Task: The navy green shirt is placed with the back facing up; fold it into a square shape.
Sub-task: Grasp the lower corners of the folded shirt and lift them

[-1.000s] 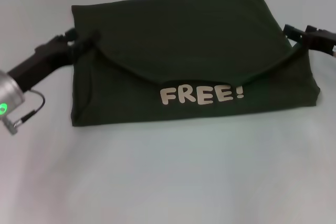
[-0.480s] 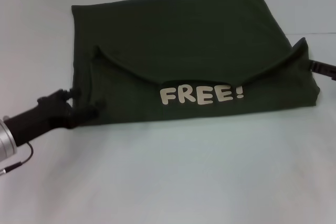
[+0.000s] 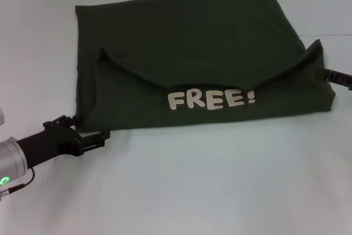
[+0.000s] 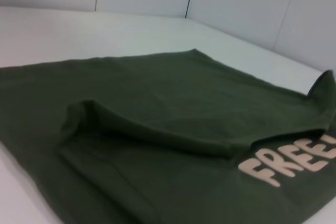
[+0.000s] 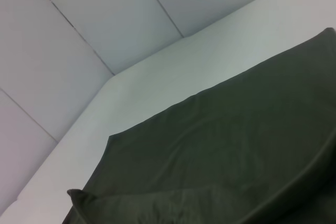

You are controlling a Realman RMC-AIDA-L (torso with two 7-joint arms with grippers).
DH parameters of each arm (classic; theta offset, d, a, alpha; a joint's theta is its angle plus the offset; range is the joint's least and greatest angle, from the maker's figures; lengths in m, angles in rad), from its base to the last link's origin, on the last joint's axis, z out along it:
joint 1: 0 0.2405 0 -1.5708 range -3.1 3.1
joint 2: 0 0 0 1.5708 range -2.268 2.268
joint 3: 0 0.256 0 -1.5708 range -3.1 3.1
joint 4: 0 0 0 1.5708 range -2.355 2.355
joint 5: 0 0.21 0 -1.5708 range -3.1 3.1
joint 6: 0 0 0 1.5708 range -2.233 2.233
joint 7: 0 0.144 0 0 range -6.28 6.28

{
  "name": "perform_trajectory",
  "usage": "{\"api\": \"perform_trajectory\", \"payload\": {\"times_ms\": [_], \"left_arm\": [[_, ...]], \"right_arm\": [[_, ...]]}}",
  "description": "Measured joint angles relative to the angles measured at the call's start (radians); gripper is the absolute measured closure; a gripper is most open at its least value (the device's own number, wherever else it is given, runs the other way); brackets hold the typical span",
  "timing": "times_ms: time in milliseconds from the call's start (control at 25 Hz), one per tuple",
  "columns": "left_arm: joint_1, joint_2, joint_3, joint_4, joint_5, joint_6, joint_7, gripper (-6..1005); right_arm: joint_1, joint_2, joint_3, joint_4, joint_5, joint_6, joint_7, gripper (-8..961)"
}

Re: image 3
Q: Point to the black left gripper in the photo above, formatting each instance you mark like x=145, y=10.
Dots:
x=52, y=141

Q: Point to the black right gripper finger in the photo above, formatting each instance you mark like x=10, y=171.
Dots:
x=339, y=78

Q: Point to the dark green t-shirt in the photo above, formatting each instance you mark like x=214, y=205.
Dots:
x=192, y=39

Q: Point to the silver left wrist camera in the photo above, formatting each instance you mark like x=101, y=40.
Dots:
x=1, y=116

